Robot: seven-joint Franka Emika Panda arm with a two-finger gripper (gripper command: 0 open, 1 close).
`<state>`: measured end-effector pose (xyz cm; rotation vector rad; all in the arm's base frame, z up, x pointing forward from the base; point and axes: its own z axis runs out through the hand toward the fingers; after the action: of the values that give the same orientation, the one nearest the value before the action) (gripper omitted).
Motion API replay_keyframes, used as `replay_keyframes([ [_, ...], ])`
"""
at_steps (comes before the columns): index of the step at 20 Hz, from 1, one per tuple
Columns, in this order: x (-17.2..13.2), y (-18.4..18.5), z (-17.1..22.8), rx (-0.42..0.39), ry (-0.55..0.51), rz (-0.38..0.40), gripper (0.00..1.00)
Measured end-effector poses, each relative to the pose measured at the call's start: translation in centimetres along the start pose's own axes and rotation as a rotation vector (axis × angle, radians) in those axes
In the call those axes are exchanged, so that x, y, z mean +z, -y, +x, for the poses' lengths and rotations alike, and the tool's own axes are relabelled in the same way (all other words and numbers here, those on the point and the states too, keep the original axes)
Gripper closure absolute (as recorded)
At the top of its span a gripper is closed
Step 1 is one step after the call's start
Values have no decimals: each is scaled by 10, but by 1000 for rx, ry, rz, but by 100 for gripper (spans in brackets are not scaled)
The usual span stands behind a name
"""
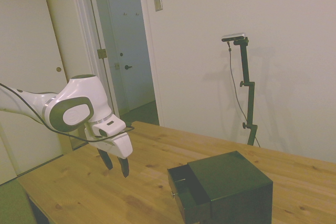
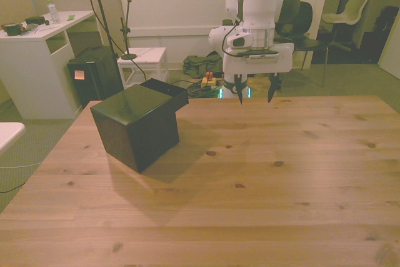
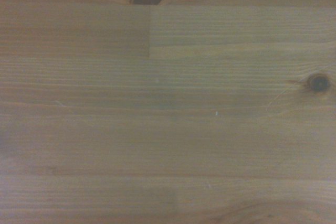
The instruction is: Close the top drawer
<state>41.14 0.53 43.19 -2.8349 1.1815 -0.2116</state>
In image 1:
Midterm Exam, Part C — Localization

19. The silver stereo camera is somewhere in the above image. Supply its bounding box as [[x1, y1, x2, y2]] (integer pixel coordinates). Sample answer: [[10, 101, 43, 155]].
[[221, 33, 247, 42]]

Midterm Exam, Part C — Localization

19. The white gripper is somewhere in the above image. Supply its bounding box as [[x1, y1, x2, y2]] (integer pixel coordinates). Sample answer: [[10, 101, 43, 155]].
[[83, 126, 133, 178]]

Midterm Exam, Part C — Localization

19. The black drawer cabinet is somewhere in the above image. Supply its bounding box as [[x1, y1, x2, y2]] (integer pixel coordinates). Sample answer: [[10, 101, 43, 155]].
[[184, 151, 274, 224]]

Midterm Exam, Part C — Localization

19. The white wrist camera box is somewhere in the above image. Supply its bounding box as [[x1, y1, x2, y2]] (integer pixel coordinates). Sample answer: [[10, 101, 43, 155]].
[[90, 114, 126, 143]]

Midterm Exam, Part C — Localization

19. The white closet door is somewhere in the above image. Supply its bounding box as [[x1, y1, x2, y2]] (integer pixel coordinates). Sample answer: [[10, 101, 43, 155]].
[[0, 0, 69, 186]]

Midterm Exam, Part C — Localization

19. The white open door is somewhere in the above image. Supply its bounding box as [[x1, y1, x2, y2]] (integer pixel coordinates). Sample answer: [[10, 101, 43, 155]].
[[38, 0, 122, 152]]

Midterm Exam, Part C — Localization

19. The black camera stand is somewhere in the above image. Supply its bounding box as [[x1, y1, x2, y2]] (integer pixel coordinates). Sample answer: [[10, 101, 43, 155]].
[[233, 37, 258, 146]]

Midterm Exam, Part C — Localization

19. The pale blue hallway door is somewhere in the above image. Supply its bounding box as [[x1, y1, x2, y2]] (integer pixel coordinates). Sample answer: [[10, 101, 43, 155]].
[[104, 0, 156, 116]]

